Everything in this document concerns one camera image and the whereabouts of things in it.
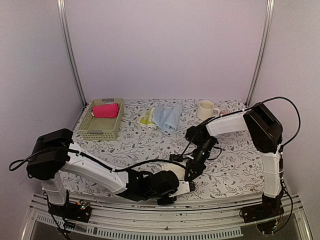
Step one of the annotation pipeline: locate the green plastic basket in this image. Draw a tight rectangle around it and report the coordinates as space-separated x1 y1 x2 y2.
76 98 124 141

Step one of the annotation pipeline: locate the left aluminium post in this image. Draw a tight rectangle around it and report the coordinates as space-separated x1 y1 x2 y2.
56 0 88 107

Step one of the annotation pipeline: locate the cream ceramic mug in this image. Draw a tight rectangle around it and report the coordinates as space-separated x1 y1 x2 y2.
196 100 221 121

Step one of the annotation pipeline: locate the blue rolled towel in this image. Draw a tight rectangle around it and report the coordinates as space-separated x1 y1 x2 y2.
152 105 183 132

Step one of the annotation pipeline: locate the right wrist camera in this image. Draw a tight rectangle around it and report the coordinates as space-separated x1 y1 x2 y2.
169 154 189 163

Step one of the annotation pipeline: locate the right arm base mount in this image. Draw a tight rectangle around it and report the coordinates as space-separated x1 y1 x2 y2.
239 203 285 235

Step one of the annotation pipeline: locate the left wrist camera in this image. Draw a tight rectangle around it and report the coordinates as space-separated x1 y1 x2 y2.
170 181 191 197

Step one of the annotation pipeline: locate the cream towel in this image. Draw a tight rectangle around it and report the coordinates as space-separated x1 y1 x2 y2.
161 163 186 181

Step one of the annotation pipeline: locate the green white towel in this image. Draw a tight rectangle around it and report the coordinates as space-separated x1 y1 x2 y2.
137 107 158 131

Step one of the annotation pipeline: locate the left black cable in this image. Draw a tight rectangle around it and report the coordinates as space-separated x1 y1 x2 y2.
8 149 187 173

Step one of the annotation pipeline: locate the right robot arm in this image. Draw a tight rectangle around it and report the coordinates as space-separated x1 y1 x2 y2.
184 102 284 218

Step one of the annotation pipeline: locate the right aluminium post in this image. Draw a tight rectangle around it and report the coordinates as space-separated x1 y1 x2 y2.
245 0 275 106

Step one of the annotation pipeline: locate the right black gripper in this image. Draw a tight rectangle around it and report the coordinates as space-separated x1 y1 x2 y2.
185 138 215 184

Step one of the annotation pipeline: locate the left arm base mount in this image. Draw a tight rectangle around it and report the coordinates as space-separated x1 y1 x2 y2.
48 202 92 223

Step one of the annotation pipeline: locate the aluminium post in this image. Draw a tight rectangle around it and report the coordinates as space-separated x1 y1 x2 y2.
56 0 88 107
245 0 275 106

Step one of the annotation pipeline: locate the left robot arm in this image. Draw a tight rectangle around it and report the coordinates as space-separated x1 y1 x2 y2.
26 128 196 217

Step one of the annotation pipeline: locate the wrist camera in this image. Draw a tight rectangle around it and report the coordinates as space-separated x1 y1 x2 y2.
170 181 191 197
169 154 189 163

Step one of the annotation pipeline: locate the red patterned bowl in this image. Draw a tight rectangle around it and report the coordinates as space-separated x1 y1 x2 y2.
220 109 234 116

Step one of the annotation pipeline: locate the pink towel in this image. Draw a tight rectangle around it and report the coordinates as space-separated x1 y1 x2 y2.
92 103 120 118

